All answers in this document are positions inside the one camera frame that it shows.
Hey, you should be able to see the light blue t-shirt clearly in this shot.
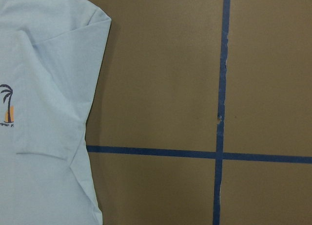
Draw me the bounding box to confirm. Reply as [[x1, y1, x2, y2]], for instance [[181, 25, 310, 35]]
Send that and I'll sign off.
[[0, 0, 111, 225]]

